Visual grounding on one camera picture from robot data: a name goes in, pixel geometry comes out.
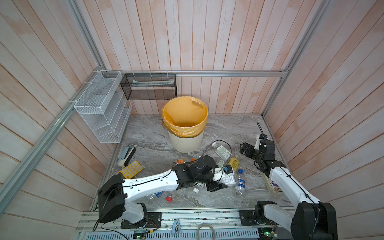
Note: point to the black wire mesh basket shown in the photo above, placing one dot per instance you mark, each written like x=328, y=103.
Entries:
x=158, y=87

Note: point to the blue label pepsi bottle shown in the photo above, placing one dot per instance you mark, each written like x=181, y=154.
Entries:
x=240, y=188

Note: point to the black white stapler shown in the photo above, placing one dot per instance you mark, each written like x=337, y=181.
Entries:
x=126, y=156

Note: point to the yellow calculator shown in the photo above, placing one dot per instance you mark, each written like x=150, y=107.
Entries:
x=131, y=170

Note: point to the cream plastic waste bin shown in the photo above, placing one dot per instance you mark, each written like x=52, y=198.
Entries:
x=186, y=145

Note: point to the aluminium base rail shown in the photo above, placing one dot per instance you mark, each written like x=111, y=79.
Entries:
x=219, y=218

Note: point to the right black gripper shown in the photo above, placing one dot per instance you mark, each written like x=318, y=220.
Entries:
x=250, y=148

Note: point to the blue label crushed bottle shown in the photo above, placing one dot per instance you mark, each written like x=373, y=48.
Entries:
x=155, y=196

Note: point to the yellow bin liner bag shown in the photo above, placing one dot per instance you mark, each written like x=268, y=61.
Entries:
x=185, y=117

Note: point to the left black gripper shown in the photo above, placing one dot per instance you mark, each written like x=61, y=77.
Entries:
x=214, y=186

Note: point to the green label clear bottle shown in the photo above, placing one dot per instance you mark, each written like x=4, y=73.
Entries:
x=221, y=151

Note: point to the yellow label tea bottle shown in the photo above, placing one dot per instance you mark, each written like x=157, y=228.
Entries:
x=234, y=162

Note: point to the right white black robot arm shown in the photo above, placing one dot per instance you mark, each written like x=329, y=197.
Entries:
x=311, y=220

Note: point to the white label bottle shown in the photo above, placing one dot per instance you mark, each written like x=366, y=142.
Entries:
x=229, y=180

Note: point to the white wire mesh shelf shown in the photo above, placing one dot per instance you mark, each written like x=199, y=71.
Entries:
x=103, y=107

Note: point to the orange cap juice bottle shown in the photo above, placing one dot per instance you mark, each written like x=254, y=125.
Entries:
x=183, y=161

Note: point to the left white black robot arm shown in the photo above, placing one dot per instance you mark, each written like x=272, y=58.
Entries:
x=118, y=195

